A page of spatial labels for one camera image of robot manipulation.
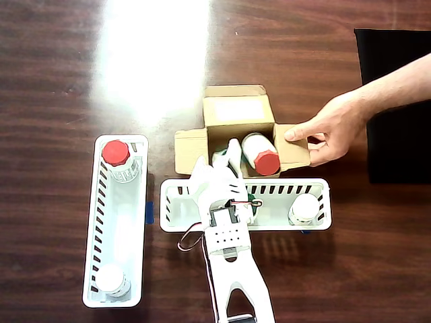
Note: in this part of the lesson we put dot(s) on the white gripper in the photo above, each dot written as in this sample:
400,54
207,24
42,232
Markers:
231,155

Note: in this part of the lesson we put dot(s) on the green-capped bottle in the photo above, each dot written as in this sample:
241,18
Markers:
219,155
251,196

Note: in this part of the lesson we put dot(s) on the brown cardboard box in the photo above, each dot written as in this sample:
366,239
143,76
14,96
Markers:
235,96

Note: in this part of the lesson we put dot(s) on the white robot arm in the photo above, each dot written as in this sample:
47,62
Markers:
235,269

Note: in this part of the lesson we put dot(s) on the hairy bare forearm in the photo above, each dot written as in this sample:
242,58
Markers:
400,87

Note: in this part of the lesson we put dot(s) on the white plastic basket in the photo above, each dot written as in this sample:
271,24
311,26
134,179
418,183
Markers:
118,218
279,227

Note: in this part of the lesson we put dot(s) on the white-capped bottle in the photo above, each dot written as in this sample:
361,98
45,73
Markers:
304,208
109,277

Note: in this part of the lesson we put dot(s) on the bare person hand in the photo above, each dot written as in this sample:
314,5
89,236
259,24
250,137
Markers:
336,128

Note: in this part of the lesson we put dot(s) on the blue tape strip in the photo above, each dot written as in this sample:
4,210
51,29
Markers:
305,232
150,212

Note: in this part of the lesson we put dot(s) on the black mat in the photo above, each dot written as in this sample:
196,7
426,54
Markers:
397,151

